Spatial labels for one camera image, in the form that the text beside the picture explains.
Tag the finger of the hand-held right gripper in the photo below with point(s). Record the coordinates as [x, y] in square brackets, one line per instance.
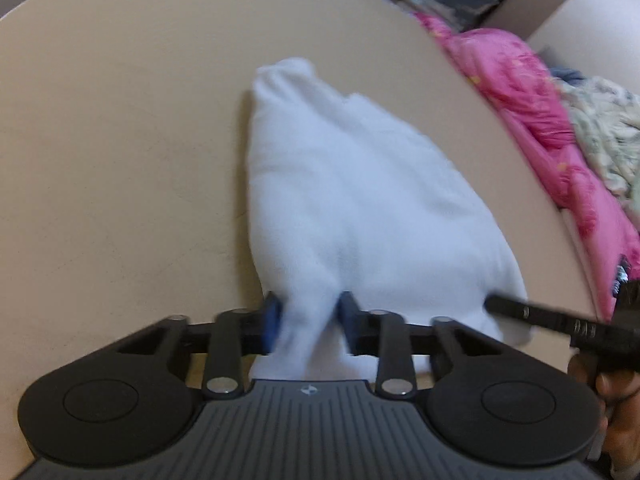
[530, 314]

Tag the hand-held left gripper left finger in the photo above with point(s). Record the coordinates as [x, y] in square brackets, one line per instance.
[271, 324]

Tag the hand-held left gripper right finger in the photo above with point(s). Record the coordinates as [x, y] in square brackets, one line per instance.
[348, 321]

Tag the white towel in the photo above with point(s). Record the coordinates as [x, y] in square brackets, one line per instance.
[360, 200]

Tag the person's right hand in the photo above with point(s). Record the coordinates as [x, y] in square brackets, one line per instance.
[620, 405]

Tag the pink blanket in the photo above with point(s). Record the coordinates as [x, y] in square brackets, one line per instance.
[530, 120]

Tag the pale floral blanket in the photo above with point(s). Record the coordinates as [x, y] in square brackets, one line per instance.
[607, 130]

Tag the beige wooden cabinet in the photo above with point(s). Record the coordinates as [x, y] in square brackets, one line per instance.
[570, 5]

